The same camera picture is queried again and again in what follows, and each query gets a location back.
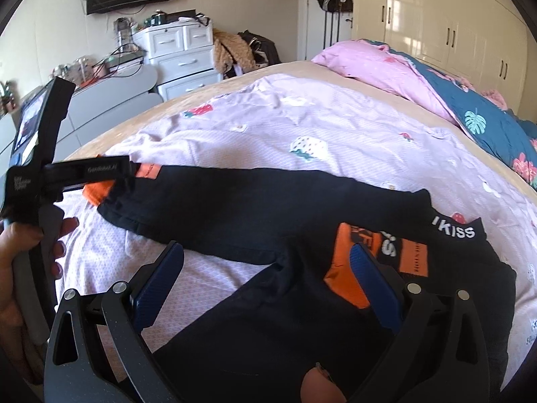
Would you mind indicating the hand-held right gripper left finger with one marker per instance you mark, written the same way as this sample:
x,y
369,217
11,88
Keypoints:
x,y
155,285

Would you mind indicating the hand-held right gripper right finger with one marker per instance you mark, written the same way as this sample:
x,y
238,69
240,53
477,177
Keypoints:
x,y
377,285

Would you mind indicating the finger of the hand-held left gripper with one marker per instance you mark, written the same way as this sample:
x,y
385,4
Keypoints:
x,y
109,170

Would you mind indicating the black pants with orange patches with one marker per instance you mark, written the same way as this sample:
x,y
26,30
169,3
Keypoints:
x,y
251,218

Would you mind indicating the person's right hand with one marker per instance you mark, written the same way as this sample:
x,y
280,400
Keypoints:
x,y
323,388

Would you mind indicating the person's left hand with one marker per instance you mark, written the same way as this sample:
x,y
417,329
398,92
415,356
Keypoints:
x,y
6,260

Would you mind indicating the grey curved desk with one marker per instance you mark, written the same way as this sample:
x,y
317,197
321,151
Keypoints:
x,y
105,105

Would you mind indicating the clear glass jars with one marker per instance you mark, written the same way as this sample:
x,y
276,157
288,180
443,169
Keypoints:
x,y
77,71

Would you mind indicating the stack of books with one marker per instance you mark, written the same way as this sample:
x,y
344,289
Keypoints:
x,y
123,62

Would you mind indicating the white drawer cabinet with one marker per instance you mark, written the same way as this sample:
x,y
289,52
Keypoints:
x,y
184,67

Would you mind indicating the lilac strawberry print bedsheet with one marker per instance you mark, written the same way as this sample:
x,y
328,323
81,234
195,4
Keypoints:
x,y
335,134

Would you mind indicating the black devices on cabinet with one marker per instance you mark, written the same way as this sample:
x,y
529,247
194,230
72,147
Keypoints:
x,y
176,17

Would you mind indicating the brown fuzzy cloth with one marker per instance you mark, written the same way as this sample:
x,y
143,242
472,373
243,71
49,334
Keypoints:
x,y
233,52

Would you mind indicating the beige bed mattress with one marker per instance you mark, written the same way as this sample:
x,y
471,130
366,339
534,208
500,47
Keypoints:
x,y
268,69

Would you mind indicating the blue floral quilt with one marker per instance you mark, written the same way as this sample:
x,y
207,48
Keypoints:
x,y
474,113

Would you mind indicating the pink pillow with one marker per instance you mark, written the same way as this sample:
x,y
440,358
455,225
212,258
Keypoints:
x,y
369,67

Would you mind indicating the pink ruffled cloth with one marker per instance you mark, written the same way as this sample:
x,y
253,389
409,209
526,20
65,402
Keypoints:
x,y
497,97

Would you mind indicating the white door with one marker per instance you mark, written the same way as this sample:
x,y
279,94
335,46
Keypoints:
x,y
319,33

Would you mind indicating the cream wardrobe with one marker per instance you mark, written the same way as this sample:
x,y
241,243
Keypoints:
x,y
440,21

